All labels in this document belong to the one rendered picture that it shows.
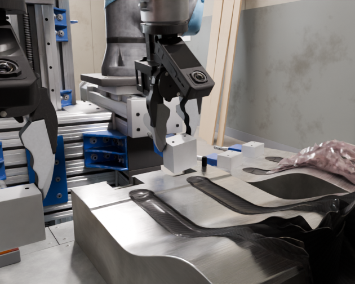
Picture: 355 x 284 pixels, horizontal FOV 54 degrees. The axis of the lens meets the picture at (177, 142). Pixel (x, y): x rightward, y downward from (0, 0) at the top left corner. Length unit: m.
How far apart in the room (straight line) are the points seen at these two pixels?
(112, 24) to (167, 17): 0.44
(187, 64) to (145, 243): 0.27
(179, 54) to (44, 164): 0.26
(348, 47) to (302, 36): 0.54
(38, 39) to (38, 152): 0.64
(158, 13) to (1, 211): 0.34
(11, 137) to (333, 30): 3.10
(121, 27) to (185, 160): 0.46
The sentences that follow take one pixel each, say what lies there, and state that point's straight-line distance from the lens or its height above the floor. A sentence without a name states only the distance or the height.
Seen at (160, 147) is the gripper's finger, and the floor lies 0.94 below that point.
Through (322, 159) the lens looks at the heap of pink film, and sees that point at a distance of 0.69.
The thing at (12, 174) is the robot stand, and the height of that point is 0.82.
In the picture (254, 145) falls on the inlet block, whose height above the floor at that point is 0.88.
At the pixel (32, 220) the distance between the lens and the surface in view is 0.40.
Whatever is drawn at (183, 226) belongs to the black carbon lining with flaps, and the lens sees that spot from 0.47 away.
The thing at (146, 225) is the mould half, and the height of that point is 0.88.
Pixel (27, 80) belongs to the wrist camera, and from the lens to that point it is 0.30.
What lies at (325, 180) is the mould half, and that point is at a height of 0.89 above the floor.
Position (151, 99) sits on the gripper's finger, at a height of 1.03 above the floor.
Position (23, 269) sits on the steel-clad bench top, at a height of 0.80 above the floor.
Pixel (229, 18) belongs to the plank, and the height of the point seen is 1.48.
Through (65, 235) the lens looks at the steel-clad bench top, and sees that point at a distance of 0.64.
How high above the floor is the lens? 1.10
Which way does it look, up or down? 14 degrees down
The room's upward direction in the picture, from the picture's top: straight up
